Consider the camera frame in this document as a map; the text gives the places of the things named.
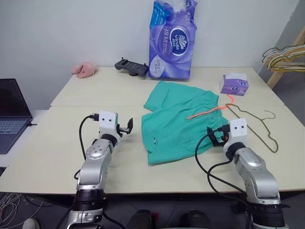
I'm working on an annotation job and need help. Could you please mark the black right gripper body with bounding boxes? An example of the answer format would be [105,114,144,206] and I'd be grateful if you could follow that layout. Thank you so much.
[215,124,231,146]

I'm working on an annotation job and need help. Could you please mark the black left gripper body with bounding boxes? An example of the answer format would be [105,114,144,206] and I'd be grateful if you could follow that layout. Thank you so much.
[116,123,129,137]

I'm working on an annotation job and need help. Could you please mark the green shorts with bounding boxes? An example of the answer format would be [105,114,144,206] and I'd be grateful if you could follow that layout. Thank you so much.
[142,81,230,166]

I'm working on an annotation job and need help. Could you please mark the olive wire hanger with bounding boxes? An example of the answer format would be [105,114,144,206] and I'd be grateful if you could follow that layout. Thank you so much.
[225,103,279,153]

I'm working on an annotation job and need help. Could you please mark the small purple tissue pack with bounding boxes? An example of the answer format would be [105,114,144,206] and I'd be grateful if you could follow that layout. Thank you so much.
[219,73,250,96]

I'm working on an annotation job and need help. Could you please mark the black handheld controller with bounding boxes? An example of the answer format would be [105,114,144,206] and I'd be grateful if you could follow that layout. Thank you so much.
[114,57,150,77]

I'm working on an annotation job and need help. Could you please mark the pink plush cloth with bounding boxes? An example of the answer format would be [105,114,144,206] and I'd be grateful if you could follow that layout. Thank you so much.
[72,61,98,79]

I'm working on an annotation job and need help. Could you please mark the dark rounded shape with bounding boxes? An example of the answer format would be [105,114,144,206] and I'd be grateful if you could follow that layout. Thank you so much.
[182,209,209,229]
[126,209,158,229]

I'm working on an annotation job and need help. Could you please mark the large purple tissue pack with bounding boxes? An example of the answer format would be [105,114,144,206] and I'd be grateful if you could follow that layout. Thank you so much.
[148,0,198,81]

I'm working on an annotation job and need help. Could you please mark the wooden clothes rack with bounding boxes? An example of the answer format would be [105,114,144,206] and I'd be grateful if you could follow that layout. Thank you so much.
[266,22,305,89]

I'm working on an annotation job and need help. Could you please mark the dark laptop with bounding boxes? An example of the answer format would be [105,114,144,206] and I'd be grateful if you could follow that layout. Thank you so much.
[0,78,34,155]

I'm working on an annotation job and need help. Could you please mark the grey shoe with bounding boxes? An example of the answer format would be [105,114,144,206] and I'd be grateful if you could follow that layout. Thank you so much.
[22,217,40,229]

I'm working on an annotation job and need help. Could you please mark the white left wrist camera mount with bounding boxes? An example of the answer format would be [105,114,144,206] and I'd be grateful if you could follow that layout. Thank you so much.
[98,110,121,140]

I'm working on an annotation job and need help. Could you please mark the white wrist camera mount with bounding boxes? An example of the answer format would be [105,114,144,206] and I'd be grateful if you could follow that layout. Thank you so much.
[98,110,121,140]
[224,117,249,151]

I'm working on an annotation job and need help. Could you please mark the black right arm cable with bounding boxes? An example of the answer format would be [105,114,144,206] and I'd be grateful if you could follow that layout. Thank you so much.
[194,127,251,198]

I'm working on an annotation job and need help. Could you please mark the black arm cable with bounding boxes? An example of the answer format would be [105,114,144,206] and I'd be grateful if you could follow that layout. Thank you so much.
[73,113,100,180]
[194,127,251,198]

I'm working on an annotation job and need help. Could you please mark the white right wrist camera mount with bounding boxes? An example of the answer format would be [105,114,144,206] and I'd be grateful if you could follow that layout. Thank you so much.
[224,117,249,151]

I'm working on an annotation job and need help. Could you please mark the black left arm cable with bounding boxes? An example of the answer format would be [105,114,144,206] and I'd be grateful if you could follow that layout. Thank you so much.
[73,113,100,180]

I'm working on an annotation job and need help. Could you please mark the bunch of wire hangers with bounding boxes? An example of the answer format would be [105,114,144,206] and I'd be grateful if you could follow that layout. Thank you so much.
[269,56,305,71]

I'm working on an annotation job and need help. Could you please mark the white floor cables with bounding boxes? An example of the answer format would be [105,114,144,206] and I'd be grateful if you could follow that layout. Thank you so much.
[0,192,46,229]

